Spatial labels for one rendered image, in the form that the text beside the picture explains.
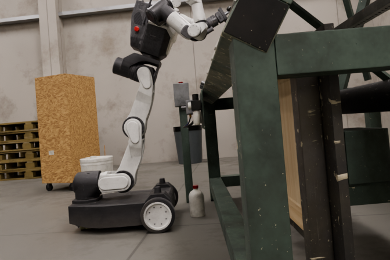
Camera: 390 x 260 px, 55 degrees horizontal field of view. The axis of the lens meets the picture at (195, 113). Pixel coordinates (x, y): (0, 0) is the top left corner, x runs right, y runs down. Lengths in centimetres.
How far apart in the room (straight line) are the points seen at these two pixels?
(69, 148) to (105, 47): 296
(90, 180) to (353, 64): 192
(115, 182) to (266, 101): 172
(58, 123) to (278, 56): 359
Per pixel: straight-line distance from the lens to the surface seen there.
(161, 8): 228
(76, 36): 698
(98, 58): 676
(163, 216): 224
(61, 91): 423
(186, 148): 291
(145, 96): 240
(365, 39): 90
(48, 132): 435
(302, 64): 84
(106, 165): 349
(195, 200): 250
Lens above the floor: 61
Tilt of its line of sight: 1 degrees up
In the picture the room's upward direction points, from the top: 5 degrees counter-clockwise
